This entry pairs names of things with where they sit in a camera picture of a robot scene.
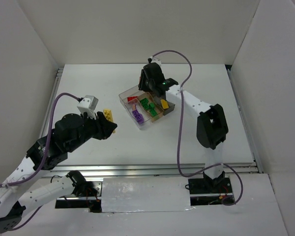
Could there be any yellow curved lego brick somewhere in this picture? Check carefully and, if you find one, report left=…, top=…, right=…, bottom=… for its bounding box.
left=160, top=99, right=169, bottom=110

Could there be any green lego plate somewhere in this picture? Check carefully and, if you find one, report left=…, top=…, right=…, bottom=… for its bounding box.
left=149, top=109, right=158, bottom=117

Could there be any yellow lego plate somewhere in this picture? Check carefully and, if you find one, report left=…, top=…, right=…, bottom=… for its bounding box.
left=103, top=109, right=117, bottom=134

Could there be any purple lego brick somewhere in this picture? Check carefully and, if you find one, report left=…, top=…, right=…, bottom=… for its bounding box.
left=132, top=110, right=144, bottom=124

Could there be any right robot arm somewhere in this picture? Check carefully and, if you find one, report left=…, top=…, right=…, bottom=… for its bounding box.
left=138, top=62, right=229, bottom=190

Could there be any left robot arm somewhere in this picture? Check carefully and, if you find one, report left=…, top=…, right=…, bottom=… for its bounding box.
left=0, top=112, right=117, bottom=234

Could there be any clear smoky container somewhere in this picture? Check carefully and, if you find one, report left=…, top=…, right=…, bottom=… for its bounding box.
left=119, top=85, right=145, bottom=108

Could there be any dark grey container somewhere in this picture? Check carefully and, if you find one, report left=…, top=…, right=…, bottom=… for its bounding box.
left=152, top=94, right=175, bottom=116

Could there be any clear small container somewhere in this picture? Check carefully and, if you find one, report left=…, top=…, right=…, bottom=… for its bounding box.
left=125, top=103, right=151, bottom=130

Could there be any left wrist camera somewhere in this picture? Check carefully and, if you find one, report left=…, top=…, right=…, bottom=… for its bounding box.
left=77, top=95, right=98, bottom=119

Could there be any aluminium rail frame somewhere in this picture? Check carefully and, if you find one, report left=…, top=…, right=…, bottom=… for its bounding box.
left=50, top=64, right=260, bottom=177

